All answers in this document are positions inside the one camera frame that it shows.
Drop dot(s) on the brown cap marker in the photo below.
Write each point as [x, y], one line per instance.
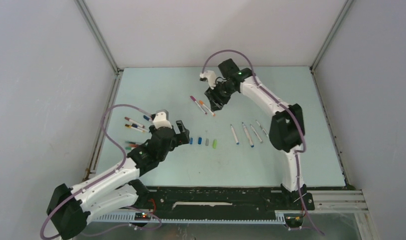
[134, 122]

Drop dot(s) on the yellow black marker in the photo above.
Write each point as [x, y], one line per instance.
[137, 128]

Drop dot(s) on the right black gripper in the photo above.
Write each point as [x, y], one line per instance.
[214, 98]

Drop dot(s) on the orange cap marker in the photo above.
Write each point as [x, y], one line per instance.
[207, 108]

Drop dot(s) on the purple cap marker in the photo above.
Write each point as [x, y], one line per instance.
[198, 105]

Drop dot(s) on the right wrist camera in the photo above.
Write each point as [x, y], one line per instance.
[210, 77]

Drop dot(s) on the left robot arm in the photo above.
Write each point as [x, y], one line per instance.
[71, 209]

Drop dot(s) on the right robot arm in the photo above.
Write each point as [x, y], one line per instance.
[286, 132]

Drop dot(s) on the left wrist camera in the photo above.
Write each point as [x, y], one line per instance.
[160, 119]

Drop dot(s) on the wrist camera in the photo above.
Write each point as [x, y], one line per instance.
[160, 119]
[210, 77]

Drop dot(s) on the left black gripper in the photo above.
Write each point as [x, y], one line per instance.
[181, 139]

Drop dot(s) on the green cap marker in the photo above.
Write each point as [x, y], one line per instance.
[263, 129]

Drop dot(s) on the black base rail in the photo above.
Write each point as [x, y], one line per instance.
[223, 203]

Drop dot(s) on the light blue marker body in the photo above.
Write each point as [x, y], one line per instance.
[234, 135]

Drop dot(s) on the green red marker cluster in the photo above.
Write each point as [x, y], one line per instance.
[131, 144]

